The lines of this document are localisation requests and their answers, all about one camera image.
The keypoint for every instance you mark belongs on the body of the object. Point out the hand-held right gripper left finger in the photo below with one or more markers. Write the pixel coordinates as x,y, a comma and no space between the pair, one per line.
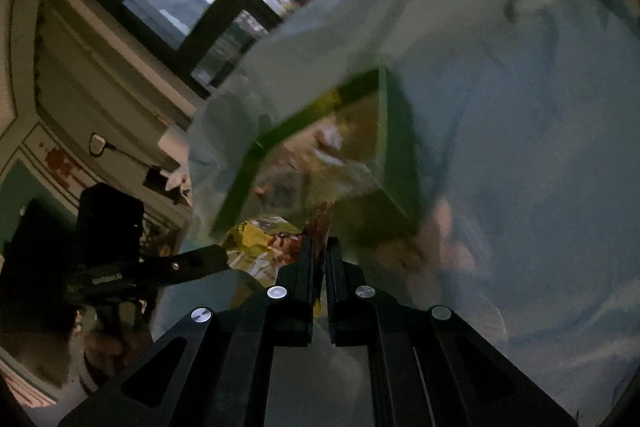
302,297

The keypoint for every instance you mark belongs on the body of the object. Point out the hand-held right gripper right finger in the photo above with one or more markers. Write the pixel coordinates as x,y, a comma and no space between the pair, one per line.
340,302

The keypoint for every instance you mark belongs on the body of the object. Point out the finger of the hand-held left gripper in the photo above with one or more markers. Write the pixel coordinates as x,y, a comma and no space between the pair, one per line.
190,264

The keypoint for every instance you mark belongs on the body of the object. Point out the yellow crinkled snack packet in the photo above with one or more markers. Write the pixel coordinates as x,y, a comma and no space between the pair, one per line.
250,252

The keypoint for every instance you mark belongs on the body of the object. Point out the green cardboard box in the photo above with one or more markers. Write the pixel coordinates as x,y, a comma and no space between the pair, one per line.
400,157

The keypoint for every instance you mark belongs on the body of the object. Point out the person's left hand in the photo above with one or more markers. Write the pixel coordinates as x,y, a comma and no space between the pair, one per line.
100,354

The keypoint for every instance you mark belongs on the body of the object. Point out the beige curtain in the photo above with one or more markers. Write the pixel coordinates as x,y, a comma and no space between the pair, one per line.
100,97

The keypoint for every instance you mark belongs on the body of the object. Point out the light blue floral sheet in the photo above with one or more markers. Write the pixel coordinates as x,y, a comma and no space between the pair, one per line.
525,107

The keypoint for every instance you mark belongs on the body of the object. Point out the red wall decoration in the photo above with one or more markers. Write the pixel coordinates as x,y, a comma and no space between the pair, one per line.
57,162

